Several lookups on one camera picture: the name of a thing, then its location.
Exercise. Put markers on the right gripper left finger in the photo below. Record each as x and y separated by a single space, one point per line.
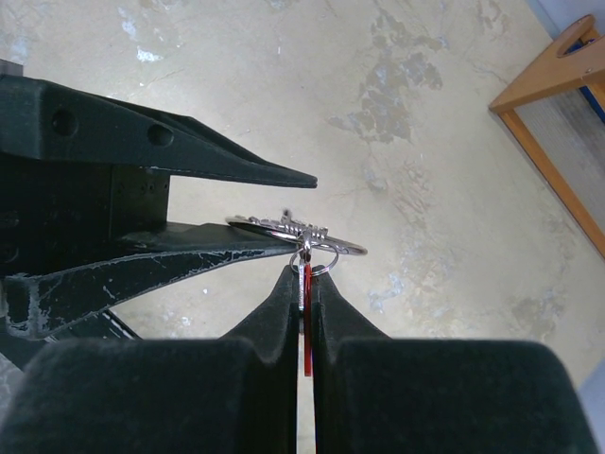
233 394

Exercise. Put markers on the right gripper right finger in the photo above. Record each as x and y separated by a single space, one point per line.
377 394

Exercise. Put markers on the silver key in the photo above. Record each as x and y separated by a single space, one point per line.
299 262

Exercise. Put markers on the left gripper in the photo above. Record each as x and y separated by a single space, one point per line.
73 240

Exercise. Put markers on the large silver keyring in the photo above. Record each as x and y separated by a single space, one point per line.
288 229

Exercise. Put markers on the wooden shelf rack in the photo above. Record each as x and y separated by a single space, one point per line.
555 111

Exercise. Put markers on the red key tag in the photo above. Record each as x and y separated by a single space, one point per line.
307 318

